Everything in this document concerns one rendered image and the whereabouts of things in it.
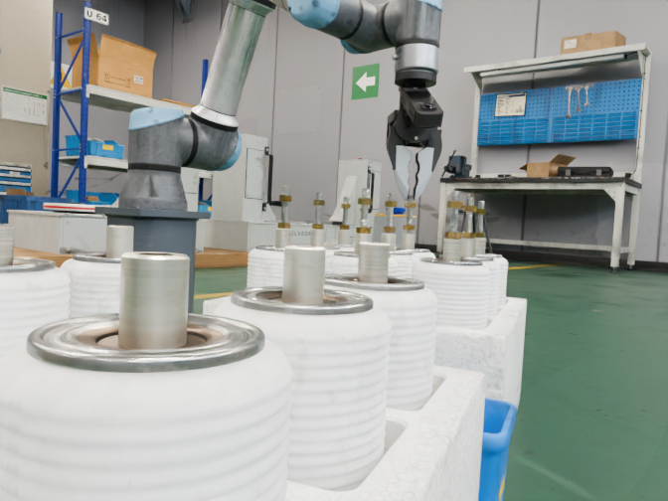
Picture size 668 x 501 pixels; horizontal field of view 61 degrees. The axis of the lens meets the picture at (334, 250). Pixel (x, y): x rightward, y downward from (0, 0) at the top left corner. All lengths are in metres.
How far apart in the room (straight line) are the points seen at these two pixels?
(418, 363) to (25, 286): 0.26
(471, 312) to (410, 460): 0.40
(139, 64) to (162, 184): 5.08
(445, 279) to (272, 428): 0.51
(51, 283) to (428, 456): 0.27
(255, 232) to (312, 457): 3.24
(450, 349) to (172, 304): 0.49
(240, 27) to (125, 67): 4.91
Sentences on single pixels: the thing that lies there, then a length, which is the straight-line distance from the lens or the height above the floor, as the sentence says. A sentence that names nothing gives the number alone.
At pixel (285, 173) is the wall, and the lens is 7.76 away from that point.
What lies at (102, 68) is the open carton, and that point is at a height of 1.64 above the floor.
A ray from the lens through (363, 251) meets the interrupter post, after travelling 0.40.
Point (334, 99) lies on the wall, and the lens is 7.38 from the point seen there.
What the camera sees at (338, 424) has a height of 0.20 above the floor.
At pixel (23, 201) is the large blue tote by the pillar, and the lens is 5.30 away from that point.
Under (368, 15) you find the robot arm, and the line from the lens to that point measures 1.04.
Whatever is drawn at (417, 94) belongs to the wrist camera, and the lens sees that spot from 0.96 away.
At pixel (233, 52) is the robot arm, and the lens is 1.36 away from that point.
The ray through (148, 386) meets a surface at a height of 0.25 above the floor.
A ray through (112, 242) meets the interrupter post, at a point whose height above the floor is 0.27.
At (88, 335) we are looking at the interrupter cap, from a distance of 0.21.
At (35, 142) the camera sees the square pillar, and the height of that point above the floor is 1.00.
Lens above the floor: 0.30
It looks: 3 degrees down
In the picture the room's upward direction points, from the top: 3 degrees clockwise
